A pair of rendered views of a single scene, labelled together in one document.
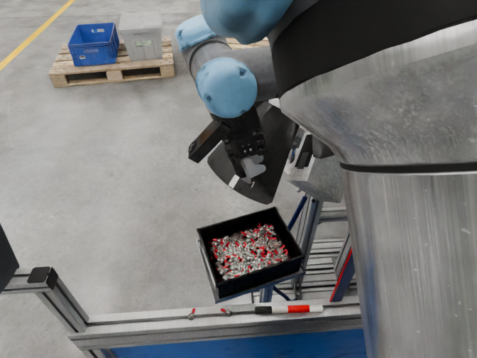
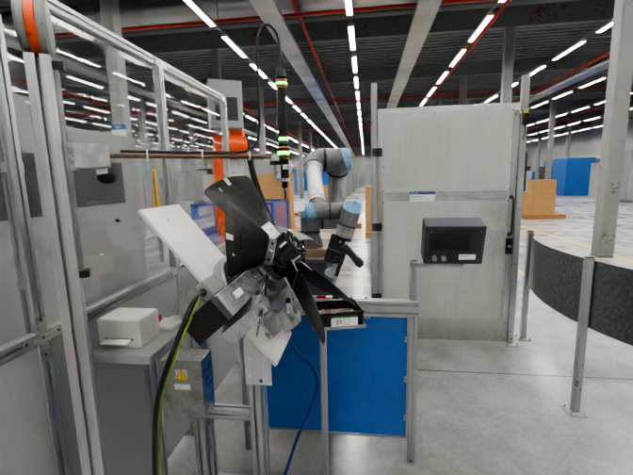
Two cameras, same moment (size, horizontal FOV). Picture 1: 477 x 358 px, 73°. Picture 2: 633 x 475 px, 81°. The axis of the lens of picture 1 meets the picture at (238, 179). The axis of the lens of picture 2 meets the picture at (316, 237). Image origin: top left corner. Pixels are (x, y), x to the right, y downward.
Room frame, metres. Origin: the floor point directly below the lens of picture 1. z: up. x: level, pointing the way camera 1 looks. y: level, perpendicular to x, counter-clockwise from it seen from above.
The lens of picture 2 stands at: (2.03, 0.23, 1.45)
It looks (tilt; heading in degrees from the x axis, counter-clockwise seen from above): 9 degrees down; 192
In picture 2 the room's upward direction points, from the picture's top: 1 degrees counter-clockwise
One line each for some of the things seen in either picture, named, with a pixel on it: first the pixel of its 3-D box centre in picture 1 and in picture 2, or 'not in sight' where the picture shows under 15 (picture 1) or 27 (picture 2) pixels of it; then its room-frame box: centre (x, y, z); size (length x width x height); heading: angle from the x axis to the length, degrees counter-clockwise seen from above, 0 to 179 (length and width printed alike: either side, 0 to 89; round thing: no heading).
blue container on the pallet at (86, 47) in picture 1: (95, 43); not in sight; (3.41, 1.49, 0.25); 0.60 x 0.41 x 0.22; 11
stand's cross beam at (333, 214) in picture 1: (338, 214); (231, 411); (0.82, -0.39, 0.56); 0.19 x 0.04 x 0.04; 94
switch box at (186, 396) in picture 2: not in sight; (188, 382); (0.92, -0.50, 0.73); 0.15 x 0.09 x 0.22; 94
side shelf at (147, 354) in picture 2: not in sight; (148, 337); (0.82, -0.72, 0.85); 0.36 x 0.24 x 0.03; 4
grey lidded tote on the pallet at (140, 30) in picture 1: (143, 35); not in sight; (3.51, 1.00, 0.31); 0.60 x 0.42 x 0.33; 11
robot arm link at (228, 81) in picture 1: (233, 78); (342, 210); (0.44, 0.01, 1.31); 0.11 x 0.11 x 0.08; 16
